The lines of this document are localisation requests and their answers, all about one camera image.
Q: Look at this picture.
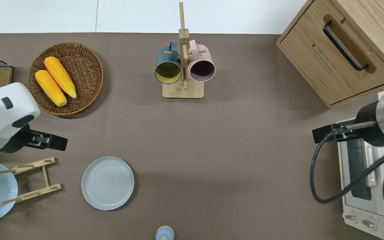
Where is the black cabinet handle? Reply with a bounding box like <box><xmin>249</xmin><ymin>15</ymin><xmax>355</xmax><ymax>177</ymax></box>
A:
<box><xmin>323</xmin><ymin>21</ymin><xmax>370</xmax><ymax>71</ymax></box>

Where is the brown wicker basket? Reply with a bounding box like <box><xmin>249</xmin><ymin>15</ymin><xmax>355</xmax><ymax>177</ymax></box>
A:
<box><xmin>28</xmin><ymin>42</ymin><xmax>104</xmax><ymax>116</ymax></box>

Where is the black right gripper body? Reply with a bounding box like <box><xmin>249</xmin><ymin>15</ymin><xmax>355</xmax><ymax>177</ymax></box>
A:
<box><xmin>332</xmin><ymin>100</ymin><xmax>384</xmax><ymax>148</ymax></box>

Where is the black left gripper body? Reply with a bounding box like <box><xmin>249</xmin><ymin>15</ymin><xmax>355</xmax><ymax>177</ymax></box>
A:
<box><xmin>0</xmin><ymin>124</ymin><xmax>51</xmax><ymax>154</ymax></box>

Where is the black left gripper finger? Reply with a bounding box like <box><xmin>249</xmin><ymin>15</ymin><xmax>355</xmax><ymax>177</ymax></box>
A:
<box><xmin>47</xmin><ymin>133</ymin><xmax>68</xmax><ymax>151</ymax></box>

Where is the dark teal mug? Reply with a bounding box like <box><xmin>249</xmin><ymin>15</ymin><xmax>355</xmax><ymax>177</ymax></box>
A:
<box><xmin>155</xmin><ymin>41</ymin><xmax>182</xmax><ymax>84</ymax></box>

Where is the wooden cabinet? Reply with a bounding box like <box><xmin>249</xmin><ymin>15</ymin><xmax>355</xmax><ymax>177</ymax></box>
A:
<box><xmin>276</xmin><ymin>0</ymin><xmax>384</xmax><ymax>109</ymax></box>

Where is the wooden mug tree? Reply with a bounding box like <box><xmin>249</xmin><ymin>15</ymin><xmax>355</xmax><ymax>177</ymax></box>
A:
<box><xmin>162</xmin><ymin>2</ymin><xmax>207</xmax><ymax>99</ymax></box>

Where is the pink mug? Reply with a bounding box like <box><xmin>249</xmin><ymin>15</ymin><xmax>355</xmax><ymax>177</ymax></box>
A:
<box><xmin>188</xmin><ymin>39</ymin><xmax>216</xmax><ymax>82</ymax></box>

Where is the yellow corn cob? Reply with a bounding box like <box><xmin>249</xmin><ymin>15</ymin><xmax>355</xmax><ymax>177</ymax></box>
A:
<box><xmin>44</xmin><ymin>56</ymin><xmax>77</xmax><ymax>99</ymax></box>
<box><xmin>35</xmin><ymin>69</ymin><xmax>68</xmax><ymax>107</ymax></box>

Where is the brown table mat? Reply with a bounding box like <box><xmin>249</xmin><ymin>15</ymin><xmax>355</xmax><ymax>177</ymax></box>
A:
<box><xmin>0</xmin><ymin>32</ymin><xmax>384</xmax><ymax>240</ymax></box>

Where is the wooden plate rack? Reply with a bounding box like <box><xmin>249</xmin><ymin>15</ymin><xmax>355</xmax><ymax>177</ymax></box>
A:
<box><xmin>0</xmin><ymin>157</ymin><xmax>62</xmax><ymax>205</ymax></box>

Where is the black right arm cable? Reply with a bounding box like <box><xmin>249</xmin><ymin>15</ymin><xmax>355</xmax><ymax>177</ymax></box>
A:
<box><xmin>310</xmin><ymin>121</ymin><xmax>384</xmax><ymax>204</ymax></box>

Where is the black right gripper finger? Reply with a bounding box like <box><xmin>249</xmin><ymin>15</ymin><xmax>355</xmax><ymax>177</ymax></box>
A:
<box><xmin>313</xmin><ymin>124</ymin><xmax>334</xmax><ymax>144</ymax></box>

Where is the gray plate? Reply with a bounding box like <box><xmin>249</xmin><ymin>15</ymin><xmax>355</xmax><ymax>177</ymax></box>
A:
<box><xmin>81</xmin><ymin>157</ymin><xmax>135</xmax><ymax>211</ymax></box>

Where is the small blue dome bell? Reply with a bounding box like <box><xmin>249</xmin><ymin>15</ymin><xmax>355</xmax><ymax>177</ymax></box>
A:
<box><xmin>155</xmin><ymin>226</ymin><xmax>174</xmax><ymax>240</ymax></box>

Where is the white toaster oven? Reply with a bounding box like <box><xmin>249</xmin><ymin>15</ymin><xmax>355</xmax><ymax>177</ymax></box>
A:
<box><xmin>336</xmin><ymin>89</ymin><xmax>384</xmax><ymax>240</ymax></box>

